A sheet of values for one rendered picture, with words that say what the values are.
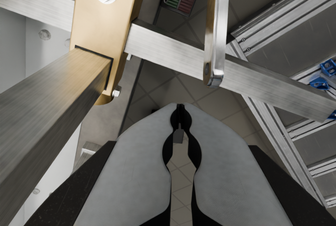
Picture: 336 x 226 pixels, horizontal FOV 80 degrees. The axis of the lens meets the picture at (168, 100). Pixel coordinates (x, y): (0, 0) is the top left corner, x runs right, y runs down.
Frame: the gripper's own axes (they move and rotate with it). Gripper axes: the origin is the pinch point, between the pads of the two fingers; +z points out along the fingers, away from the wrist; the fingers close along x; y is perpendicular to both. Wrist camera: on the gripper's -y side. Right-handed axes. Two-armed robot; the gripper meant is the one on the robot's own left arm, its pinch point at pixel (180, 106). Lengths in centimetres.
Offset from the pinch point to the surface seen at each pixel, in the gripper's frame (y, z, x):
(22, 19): -0.6, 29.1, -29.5
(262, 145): 85, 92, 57
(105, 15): -4.0, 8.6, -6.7
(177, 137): 70, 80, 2
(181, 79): 39, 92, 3
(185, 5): -3.9, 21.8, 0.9
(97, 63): -0.3, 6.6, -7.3
